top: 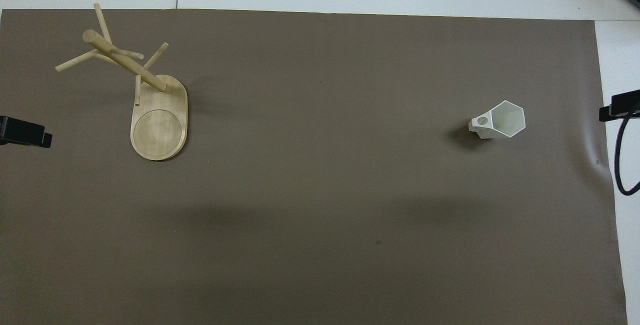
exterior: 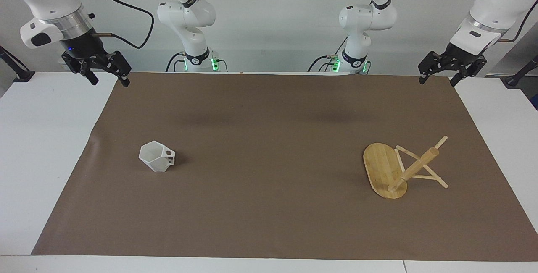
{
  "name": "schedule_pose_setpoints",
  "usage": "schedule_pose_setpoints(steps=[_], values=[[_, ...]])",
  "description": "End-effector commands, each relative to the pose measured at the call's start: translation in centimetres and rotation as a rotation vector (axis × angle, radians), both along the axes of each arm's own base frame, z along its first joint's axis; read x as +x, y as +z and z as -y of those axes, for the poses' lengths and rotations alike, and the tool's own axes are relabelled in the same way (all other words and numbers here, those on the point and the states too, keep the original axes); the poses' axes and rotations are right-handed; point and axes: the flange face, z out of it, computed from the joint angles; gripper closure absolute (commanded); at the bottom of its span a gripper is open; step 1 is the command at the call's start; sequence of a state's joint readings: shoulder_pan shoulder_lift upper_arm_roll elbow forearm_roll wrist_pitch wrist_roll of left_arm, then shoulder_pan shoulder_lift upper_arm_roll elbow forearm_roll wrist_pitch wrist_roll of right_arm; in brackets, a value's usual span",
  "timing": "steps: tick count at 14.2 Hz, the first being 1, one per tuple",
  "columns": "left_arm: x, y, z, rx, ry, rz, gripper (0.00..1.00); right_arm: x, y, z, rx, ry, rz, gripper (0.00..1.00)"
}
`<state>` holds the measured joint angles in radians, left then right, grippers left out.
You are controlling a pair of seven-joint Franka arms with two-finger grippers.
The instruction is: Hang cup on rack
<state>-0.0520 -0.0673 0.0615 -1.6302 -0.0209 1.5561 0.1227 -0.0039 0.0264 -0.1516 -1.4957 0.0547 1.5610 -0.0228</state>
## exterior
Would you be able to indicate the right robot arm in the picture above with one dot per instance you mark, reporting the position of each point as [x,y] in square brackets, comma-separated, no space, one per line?
[189,12]

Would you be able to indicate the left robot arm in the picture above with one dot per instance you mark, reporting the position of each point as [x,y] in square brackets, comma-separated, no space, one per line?
[365,17]

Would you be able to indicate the white faceted cup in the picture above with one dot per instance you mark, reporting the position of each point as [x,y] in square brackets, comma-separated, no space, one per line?
[156,157]

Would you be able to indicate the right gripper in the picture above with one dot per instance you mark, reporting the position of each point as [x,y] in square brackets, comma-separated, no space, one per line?
[84,46]

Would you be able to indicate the black stand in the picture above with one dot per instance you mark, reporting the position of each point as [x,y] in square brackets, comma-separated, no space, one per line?
[521,73]
[17,69]

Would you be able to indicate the wooden cup rack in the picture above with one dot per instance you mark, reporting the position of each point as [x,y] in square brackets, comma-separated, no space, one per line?
[384,168]

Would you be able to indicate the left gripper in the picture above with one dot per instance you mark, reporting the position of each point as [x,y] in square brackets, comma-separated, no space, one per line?
[461,53]

